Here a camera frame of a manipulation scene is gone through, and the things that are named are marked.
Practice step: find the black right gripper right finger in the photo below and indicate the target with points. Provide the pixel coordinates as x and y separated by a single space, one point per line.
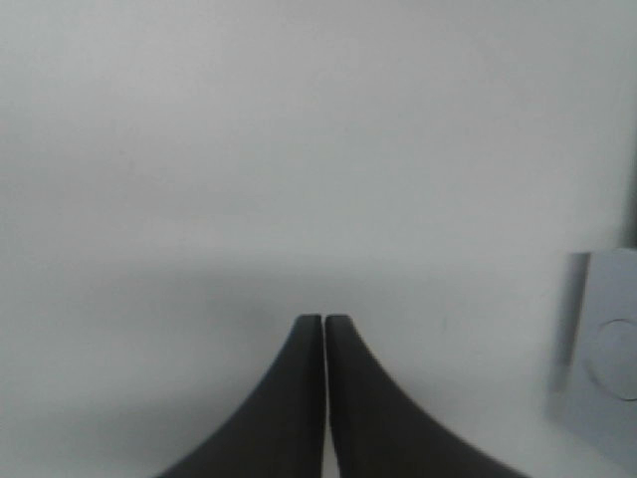
378 430

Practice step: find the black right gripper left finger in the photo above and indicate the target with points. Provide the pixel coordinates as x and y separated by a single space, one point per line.
278 430

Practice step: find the round white door button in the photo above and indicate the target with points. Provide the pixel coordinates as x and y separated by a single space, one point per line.
611 360

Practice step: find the white microwave oven body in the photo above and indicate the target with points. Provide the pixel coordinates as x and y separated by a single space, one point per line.
592 382

